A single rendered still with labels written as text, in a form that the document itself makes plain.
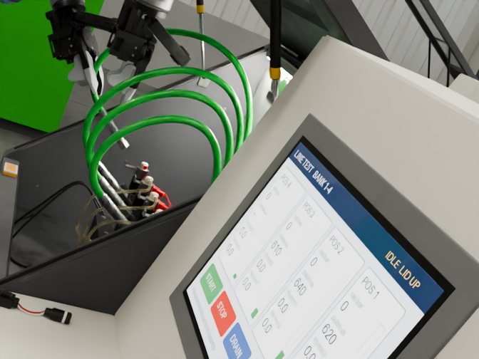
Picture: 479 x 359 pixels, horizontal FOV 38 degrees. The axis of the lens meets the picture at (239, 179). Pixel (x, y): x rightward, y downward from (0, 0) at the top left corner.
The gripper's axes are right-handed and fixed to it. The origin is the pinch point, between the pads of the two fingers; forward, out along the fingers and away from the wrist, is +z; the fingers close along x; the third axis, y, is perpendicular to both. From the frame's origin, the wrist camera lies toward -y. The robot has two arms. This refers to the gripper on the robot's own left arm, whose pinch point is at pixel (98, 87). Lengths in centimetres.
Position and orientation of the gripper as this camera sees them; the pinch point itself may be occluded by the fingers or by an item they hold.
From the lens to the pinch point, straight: 156.9
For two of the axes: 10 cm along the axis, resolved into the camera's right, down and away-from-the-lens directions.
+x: -2.2, -0.6, -9.7
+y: -9.4, 2.9, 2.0
